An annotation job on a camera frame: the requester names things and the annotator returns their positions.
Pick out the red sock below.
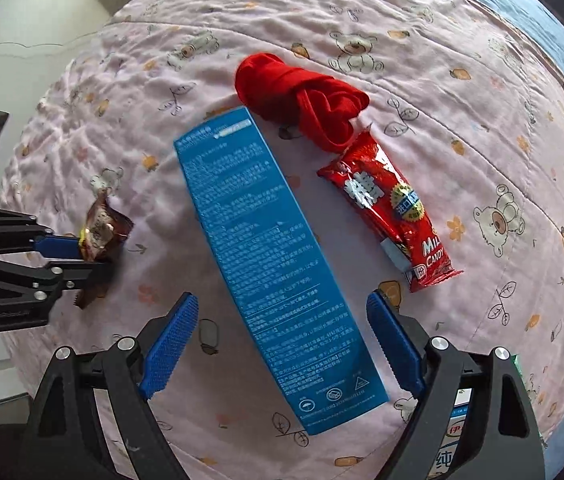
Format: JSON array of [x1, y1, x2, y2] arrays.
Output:
[[234, 52, 370, 154]]

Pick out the white milk carton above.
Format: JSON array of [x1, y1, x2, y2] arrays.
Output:
[[427, 388, 472, 479]]

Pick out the long blue box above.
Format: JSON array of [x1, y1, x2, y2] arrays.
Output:
[[175, 106, 388, 436]]

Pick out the pink bear-print quilt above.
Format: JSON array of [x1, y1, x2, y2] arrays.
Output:
[[0, 0, 564, 479]]

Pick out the brown snack wrapper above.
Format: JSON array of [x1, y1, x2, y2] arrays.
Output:
[[75, 190, 134, 309]]

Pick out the red candy wrapper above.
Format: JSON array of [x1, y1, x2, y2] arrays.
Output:
[[317, 129, 461, 292]]

